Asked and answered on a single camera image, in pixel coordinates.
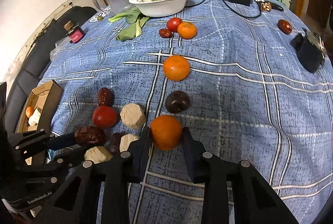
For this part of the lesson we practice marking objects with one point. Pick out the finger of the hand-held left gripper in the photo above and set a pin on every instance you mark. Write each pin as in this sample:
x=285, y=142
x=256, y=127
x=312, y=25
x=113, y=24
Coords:
x=63, y=141
x=70, y=157

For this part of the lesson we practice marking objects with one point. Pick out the red tomato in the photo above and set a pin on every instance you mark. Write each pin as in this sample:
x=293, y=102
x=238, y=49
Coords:
x=104, y=116
x=173, y=23

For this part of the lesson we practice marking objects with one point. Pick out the white bowl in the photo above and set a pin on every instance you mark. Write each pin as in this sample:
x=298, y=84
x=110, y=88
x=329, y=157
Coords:
x=160, y=5

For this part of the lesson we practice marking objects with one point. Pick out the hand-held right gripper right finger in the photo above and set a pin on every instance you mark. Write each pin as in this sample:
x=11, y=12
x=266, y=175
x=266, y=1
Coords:
x=191, y=156

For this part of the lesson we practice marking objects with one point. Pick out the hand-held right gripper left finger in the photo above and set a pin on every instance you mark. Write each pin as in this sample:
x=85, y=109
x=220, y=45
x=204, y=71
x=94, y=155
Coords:
x=141, y=156

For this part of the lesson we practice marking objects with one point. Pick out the green bok choy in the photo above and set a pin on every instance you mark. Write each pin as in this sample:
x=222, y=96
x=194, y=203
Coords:
x=130, y=29

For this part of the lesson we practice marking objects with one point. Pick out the black leather sofa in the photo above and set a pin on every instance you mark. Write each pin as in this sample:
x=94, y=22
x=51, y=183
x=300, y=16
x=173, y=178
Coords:
x=26, y=62

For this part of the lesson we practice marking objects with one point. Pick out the large wrinkled red date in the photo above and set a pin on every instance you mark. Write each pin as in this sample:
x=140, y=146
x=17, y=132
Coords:
x=89, y=135

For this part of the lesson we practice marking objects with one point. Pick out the clear plastic bag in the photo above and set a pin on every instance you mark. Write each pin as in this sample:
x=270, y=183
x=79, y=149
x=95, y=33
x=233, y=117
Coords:
x=56, y=49

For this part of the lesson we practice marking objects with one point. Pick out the dark brown date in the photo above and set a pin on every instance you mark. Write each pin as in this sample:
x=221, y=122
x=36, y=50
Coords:
x=114, y=143

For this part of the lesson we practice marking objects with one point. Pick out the dark jar with red label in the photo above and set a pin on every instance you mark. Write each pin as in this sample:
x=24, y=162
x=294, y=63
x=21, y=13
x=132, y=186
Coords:
x=75, y=34

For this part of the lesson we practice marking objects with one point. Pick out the brown walnut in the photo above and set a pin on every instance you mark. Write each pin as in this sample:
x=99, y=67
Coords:
x=266, y=7

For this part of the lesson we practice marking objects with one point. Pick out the shallow cardboard box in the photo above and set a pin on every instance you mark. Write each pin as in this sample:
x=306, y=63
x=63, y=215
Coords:
x=53, y=99

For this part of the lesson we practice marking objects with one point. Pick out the blue plaid tablecloth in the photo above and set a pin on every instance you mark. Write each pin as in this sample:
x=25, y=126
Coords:
x=234, y=109

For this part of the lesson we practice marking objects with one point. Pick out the beige round cake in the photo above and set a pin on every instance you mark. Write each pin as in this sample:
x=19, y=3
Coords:
x=132, y=116
x=97, y=155
x=128, y=141

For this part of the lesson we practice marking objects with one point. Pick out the orange mandarin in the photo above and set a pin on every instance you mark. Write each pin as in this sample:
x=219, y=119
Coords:
x=176, y=68
x=166, y=135
x=186, y=30
x=30, y=111

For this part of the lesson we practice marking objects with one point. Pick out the round blue white coaster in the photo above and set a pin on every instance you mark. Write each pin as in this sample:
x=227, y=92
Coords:
x=93, y=19

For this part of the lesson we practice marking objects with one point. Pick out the dark purple plum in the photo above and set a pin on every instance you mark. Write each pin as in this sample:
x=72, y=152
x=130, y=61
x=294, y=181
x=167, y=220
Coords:
x=177, y=101

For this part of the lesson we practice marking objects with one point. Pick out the black pouch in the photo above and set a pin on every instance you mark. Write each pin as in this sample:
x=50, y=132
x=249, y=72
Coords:
x=309, y=53

